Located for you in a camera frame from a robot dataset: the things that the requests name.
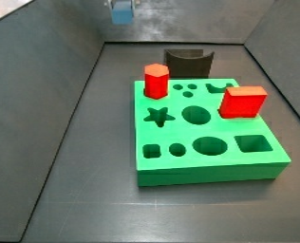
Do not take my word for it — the green shape sorter board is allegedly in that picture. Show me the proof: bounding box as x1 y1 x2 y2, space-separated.
135 79 291 186

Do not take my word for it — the black curved fixture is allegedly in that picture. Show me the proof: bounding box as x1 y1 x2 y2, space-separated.
164 49 215 79

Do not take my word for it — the red hexagonal prism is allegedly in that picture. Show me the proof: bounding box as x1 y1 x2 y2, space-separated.
144 64 169 100

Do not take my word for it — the blue rectangular block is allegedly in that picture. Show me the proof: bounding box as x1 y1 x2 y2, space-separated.
112 0 135 25

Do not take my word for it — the red rectangular block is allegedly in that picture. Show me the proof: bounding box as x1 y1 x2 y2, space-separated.
219 86 268 119

